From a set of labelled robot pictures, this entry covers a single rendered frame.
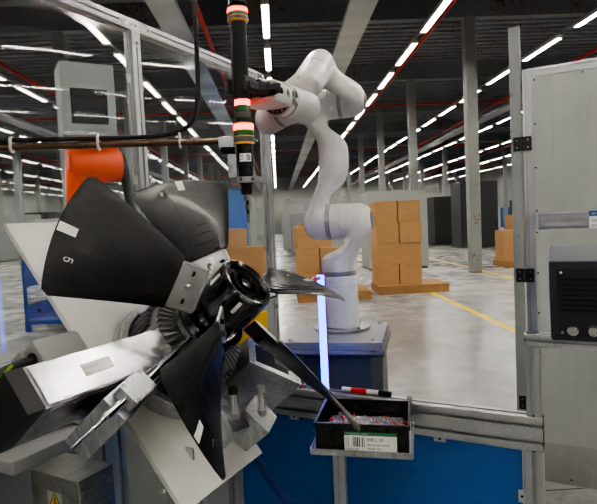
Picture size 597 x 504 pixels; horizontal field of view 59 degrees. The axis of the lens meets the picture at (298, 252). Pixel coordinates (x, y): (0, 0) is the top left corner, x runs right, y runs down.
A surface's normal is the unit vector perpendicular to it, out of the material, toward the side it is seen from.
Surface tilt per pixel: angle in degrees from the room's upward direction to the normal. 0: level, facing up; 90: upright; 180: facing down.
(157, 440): 50
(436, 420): 90
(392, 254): 90
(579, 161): 90
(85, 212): 74
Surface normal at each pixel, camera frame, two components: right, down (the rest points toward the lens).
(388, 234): 0.04, 0.06
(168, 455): 0.65, -0.65
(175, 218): 0.08, -0.55
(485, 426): -0.47, 0.07
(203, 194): 0.20, -0.69
